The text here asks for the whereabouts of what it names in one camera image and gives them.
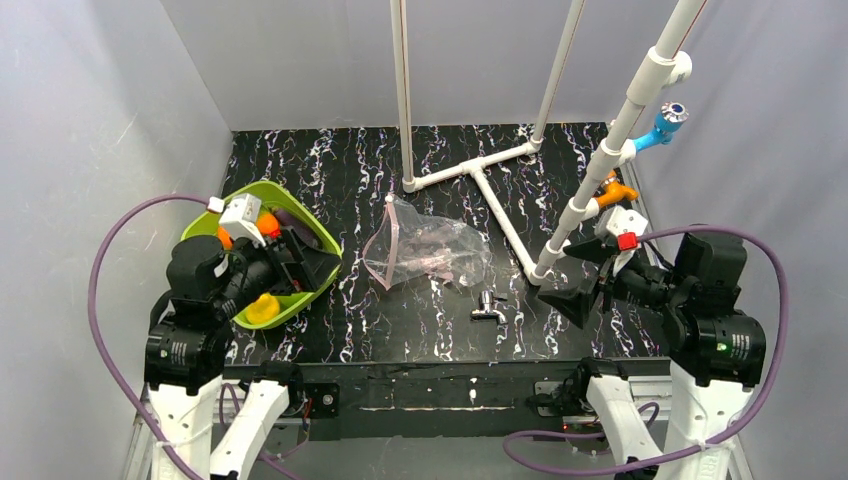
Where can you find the aluminium frame rail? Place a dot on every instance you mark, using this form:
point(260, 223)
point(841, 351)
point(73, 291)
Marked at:
point(426, 401)

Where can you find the orange fake fruit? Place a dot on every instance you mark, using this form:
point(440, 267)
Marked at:
point(225, 238)

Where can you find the blue tap valve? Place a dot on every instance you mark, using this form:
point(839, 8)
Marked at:
point(669, 119)

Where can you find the yellow green fake mango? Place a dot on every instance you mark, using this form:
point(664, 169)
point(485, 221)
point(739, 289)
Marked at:
point(268, 225)

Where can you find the orange tap valve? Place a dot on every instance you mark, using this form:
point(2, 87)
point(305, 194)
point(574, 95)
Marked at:
point(614, 191)

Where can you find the purple fake eggplant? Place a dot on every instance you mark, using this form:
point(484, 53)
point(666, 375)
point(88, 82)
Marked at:
point(301, 229)

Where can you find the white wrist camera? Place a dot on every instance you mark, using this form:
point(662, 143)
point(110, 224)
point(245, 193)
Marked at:
point(238, 216)
point(622, 227)

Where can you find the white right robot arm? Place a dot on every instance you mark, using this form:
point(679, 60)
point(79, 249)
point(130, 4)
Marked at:
point(717, 353)

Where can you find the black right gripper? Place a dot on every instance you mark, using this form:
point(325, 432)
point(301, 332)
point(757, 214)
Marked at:
point(602, 279)

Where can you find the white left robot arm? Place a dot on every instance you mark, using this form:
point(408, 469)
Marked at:
point(185, 351)

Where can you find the lime green plastic basin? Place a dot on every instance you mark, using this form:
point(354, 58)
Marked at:
point(274, 195)

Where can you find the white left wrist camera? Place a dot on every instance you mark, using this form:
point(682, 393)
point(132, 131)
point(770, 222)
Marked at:
point(238, 216)

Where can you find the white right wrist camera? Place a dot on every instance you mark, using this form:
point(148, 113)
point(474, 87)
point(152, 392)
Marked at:
point(622, 227)

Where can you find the yellow fake fruit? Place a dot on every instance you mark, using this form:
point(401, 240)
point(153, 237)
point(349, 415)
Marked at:
point(263, 310)

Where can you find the clear zip top bag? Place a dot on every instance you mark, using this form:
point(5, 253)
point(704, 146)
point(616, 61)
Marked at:
point(408, 245)

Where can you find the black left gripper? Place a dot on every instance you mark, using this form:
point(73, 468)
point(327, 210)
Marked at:
point(291, 263)

